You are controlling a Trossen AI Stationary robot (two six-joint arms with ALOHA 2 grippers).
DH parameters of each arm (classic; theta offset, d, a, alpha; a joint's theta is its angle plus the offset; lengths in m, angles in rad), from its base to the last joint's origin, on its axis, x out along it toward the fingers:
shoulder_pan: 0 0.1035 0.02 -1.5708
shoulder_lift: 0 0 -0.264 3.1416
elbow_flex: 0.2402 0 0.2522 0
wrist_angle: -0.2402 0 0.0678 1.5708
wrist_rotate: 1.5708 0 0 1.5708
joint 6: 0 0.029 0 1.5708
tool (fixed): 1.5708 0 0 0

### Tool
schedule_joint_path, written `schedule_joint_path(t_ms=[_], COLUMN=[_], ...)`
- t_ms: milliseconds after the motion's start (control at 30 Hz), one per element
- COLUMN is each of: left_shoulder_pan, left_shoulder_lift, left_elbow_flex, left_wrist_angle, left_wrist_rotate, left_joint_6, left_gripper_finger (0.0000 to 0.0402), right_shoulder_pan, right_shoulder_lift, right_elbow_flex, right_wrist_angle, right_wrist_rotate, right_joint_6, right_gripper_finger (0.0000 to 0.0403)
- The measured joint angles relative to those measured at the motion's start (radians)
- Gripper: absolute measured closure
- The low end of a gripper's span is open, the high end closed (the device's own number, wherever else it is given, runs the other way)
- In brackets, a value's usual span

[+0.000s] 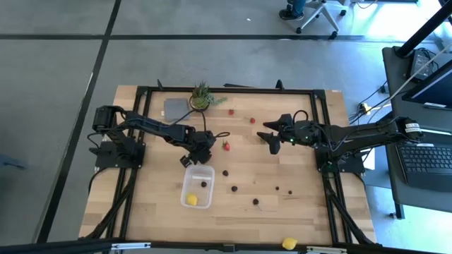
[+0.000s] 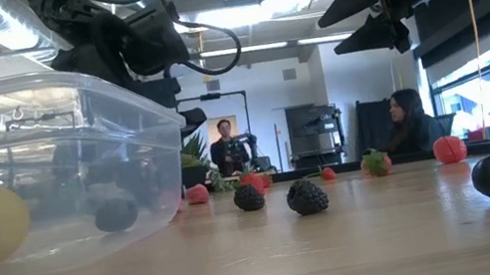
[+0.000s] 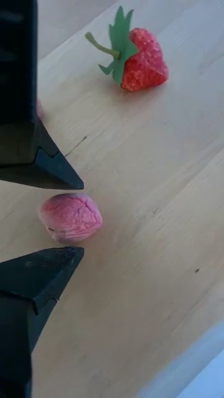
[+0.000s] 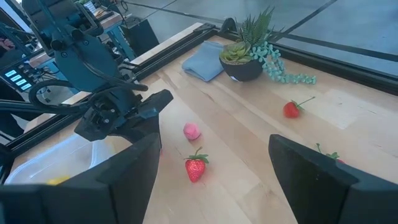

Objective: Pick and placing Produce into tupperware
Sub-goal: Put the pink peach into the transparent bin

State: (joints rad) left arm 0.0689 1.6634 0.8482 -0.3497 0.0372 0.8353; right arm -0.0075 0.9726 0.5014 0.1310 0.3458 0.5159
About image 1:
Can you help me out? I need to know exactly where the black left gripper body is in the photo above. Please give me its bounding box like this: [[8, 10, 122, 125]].
[[189, 131, 217, 156]]

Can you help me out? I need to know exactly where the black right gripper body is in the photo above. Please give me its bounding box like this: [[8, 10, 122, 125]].
[[278, 119, 321, 145]]

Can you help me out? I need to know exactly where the clear plastic tupperware container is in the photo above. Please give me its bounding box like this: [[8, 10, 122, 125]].
[[179, 164, 215, 210]]

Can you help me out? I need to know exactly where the potted green succulent plant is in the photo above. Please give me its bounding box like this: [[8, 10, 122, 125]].
[[189, 80, 229, 113]]

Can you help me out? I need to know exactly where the folded grey cloth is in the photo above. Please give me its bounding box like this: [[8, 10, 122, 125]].
[[162, 97, 191, 123]]

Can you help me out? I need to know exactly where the white floor box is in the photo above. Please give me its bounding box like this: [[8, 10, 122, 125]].
[[363, 150, 376, 171]]

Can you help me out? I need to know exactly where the black desk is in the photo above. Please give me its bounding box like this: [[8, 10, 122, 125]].
[[383, 126, 452, 219], [382, 45, 452, 133]]

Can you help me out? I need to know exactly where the person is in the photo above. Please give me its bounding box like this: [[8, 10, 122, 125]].
[[278, 0, 307, 21]]

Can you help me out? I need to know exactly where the white office chair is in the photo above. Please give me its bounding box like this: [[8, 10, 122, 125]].
[[295, 0, 349, 40]]

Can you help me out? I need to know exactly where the thin white rod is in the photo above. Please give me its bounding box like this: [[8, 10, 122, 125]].
[[388, 44, 452, 102]]

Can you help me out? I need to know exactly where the black computer keyboard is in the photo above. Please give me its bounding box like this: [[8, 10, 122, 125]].
[[395, 143, 452, 193]]

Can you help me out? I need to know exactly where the black power device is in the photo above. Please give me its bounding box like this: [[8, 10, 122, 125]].
[[409, 49, 439, 82]]

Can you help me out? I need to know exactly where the black computer monitor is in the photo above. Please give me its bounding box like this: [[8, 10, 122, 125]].
[[402, 59, 452, 110]]

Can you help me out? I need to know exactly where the black slanted pole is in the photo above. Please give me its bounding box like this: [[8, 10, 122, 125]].
[[395, 0, 452, 57]]

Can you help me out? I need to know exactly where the grey blue furniture leg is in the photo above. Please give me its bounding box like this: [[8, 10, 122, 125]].
[[0, 154, 28, 170]]

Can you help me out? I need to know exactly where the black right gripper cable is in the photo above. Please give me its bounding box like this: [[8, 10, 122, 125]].
[[292, 109, 310, 123]]

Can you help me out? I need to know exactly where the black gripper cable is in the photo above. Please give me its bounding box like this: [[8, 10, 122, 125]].
[[174, 109, 231, 140], [292, 109, 310, 123]]

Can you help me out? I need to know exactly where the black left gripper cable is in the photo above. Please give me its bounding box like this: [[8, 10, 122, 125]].
[[174, 109, 231, 140]]

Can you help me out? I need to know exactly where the black aluminium table frame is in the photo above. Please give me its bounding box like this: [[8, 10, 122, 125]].
[[79, 79, 377, 248]]

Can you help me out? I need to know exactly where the black floor cable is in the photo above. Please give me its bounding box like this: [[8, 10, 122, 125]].
[[348, 80, 393, 125]]

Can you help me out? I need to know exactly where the silver metal bracket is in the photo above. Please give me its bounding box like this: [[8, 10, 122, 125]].
[[109, 241, 152, 252], [306, 246, 349, 254]]

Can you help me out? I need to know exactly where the thick black frame beam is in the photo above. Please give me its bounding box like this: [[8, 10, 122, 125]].
[[0, 238, 452, 254]]

